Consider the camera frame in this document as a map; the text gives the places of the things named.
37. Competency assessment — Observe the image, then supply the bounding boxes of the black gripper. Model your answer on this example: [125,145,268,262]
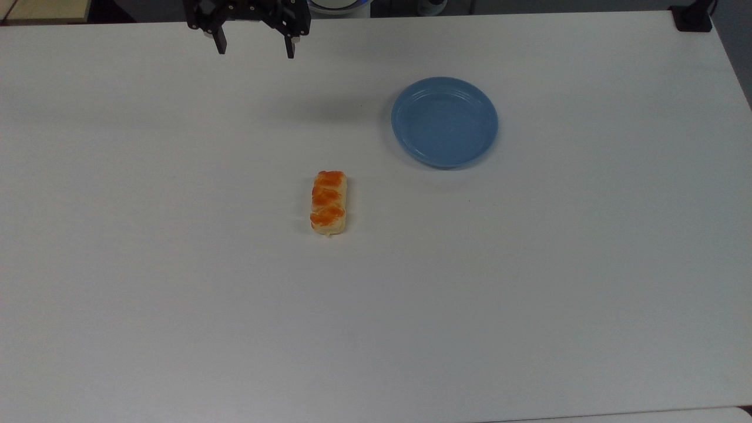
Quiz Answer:
[183,0,311,59]

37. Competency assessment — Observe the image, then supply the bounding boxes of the wooden board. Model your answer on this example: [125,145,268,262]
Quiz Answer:
[0,0,92,25]

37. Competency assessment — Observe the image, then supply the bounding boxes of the white blue round base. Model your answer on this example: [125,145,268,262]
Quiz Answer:
[307,0,372,16]

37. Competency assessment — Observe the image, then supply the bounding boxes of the black stand table clamp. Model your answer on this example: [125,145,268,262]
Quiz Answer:
[669,0,719,32]

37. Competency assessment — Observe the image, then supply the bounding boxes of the orange glazed bread loaf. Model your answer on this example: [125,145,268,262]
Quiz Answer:
[310,170,348,238]

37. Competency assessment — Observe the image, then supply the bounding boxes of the blue round plate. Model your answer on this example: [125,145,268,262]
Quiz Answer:
[391,76,499,170]

